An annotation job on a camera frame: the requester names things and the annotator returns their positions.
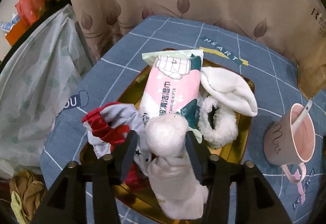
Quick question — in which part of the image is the white green patterned plastic bag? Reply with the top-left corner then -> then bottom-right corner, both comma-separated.
1,5 -> 95,178

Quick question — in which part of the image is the gold and red toffee tin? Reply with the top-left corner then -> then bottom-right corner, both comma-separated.
84,48 -> 254,223

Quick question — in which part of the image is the plastic water bottle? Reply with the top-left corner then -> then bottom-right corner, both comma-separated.
1,13 -> 20,33

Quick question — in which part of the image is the brown kraft snack bag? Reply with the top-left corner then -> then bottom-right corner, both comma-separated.
298,38 -> 325,100

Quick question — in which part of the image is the orange red plastic bag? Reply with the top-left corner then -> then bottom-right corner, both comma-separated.
14,0 -> 70,26

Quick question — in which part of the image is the orange box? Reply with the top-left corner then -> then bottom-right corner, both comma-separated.
5,20 -> 30,46

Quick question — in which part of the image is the pink wet wipes pack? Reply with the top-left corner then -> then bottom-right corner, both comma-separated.
139,49 -> 204,143

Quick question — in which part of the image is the blue checked tablecloth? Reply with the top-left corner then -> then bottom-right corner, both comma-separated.
41,16 -> 325,223

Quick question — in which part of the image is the white ceramic spoon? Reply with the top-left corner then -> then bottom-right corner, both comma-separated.
291,100 -> 313,134

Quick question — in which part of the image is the brown crumpled cloth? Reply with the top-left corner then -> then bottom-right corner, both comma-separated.
9,169 -> 47,223

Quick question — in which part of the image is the pink ceramic mug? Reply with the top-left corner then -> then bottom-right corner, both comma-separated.
263,103 -> 316,184

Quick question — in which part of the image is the white sock with gold print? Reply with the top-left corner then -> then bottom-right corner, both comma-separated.
200,67 -> 258,117

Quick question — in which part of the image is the red and white fabric scrunchie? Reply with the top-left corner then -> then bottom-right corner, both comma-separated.
82,102 -> 151,193

